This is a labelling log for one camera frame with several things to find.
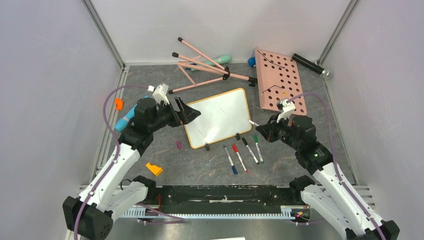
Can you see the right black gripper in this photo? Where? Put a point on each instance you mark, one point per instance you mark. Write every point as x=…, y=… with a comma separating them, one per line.
x=273, y=129

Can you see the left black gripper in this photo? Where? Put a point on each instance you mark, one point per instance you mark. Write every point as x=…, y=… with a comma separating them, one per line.
x=189, y=114

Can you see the purple whiteboard marker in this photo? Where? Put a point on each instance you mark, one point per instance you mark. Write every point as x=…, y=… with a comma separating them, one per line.
x=253, y=123

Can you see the yellow-framed whiteboard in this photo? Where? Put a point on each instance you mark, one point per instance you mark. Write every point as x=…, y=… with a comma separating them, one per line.
x=222, y=116

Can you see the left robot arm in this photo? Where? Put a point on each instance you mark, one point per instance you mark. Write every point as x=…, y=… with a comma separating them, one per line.
x=92, y=214

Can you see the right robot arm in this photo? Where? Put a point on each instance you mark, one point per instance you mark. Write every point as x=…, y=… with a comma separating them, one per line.
x=326, y=189

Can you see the green whiteboard marker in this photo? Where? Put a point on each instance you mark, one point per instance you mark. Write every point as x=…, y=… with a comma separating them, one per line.
x=258, y=149

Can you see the black whiteboard marker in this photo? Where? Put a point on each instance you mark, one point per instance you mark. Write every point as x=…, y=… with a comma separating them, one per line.
x=250, y=150

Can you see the red whiteboard marker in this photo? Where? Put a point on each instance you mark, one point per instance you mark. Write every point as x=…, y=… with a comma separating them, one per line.
x=235, y=149

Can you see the blue whiteboard marker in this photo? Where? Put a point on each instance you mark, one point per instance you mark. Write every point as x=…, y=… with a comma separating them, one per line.
x=234, y=170

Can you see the pink perforated board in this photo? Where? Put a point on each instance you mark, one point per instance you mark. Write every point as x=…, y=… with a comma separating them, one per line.
x=277, y=77

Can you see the pink folding easel stand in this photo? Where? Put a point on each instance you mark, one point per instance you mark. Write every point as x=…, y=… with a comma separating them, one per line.
x=222, y=71

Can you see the mint green toy marker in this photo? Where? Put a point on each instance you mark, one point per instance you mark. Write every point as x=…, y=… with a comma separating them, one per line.
x=222, y=60

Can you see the yellow wedge block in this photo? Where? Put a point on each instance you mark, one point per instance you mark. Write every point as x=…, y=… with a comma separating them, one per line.
x=155, y=169

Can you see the large blue toy marker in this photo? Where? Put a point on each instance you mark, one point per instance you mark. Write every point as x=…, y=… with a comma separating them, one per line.
x=124, y=121

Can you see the small orange clip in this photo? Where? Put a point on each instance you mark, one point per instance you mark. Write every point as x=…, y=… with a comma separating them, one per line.
x=119, y=104

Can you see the blue toy car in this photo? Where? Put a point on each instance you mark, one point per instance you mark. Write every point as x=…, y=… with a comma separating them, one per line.
x=252, y=62

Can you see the black flashlight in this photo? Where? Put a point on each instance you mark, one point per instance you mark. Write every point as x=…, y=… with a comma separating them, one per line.
x=325, y=73

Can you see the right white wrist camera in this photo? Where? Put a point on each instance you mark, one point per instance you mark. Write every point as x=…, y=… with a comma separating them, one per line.
x=286, y=108

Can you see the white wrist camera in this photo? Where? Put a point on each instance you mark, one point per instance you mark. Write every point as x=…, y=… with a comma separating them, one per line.
x=160, y=94
x=286, y=108

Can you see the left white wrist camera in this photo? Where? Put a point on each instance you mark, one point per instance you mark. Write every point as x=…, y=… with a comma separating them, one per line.
x=160, y=94

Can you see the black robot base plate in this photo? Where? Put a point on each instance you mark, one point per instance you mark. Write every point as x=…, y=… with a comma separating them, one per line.
x=222, y=199

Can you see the white slotted cable duct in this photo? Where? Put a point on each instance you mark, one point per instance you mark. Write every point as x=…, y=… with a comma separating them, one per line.
x=284, y=213

